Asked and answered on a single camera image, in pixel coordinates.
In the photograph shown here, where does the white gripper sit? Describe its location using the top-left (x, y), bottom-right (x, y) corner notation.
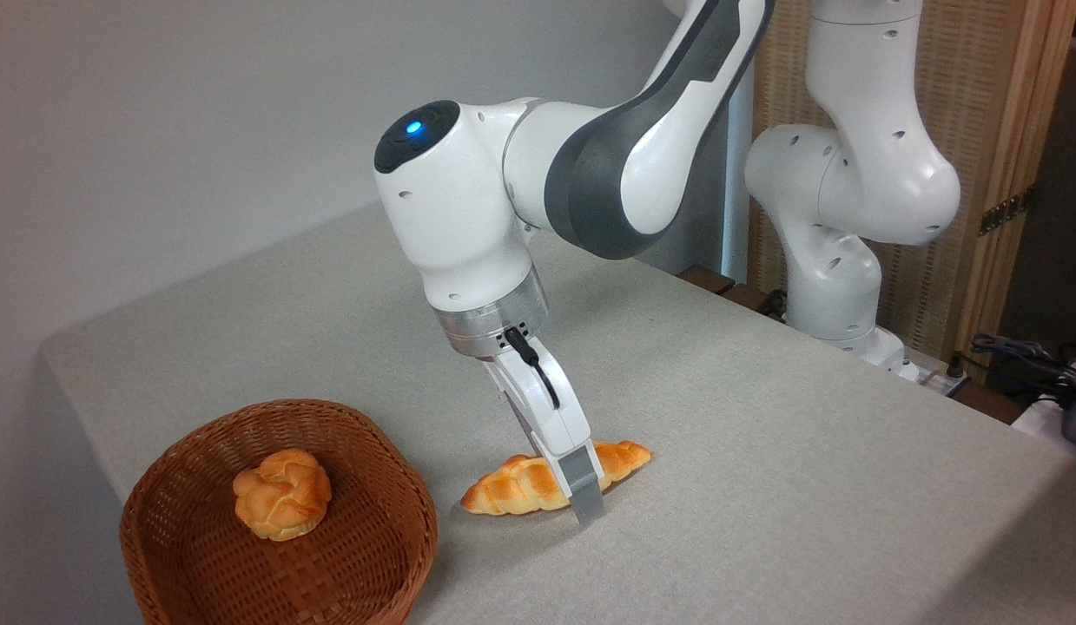
top-left (483, 334), bottom-right (607, 526)

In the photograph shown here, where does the long braided bread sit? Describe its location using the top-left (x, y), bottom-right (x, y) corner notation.
top-left (460, 439), bottom-right (654, 517)

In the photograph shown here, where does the brown wicker basket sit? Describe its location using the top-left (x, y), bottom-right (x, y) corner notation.
top-left (119, 398), bottom-right (439, 625)

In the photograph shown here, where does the round knotted bread roll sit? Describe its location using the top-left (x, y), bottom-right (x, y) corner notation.
top-left (233, 448), bottom-right (333, 543)

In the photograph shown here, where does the grey tablecloth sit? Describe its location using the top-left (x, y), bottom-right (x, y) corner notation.
top-left (38, 201), bottom-right (1076, 625)

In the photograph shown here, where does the white vertical pipe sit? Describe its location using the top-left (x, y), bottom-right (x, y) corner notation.
top-left (720, 52), bottom-right (758, 284)

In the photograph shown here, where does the white power strip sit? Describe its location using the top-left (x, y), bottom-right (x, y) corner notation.
top-left (915, 363), bottom-right (972, 398)

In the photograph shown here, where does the brass screen hinge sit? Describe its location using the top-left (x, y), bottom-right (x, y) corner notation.
top-left (979, 185), bottom-right (1037, 237)

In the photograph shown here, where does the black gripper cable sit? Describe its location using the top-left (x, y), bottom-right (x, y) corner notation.
top-left (503, 326), bottom-right (562, 411)

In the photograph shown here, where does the black cable bundle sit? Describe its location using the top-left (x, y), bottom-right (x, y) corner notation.
top-left (970, 332), bottom-right (1076, 411)

